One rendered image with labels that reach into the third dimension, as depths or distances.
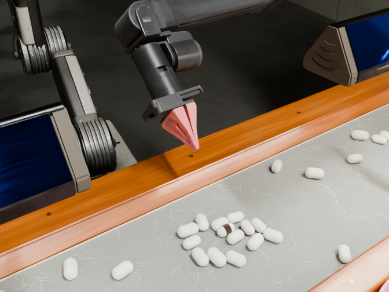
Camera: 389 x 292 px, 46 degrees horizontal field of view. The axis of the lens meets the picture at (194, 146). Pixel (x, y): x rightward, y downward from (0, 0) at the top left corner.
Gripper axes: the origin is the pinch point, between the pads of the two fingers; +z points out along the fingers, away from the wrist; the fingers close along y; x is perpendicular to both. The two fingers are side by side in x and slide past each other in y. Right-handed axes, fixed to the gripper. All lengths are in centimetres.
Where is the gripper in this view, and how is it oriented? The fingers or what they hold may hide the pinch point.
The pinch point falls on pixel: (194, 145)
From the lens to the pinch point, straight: 79.5
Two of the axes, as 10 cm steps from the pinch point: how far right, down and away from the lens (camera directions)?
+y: 8.1, -3.2, 4.8
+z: 4.5, 8.7, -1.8
